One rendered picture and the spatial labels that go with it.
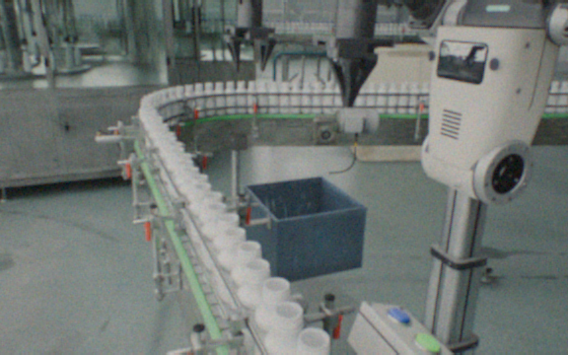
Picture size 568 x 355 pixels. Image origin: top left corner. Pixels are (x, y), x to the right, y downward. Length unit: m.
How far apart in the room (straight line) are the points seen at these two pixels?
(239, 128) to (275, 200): 0.91
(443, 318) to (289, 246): 0.46
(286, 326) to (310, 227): 0.83
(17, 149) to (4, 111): 0.30
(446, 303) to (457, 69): 0.60
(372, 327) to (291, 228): 0.73
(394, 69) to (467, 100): 3.90
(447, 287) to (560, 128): 1.92
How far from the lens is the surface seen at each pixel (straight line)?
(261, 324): 0.68
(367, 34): 0.68
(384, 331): 0.69
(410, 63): 5.05
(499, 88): 1.08
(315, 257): 1.48
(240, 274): 0.77
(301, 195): 1.73
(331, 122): 2.46
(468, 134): 1.12
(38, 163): 4.24
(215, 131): 2.48
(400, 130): 2.69
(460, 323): 1.40
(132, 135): 1.86
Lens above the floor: 1.53
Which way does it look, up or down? 19 degrees down
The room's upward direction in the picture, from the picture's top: 1 degrees clockwise
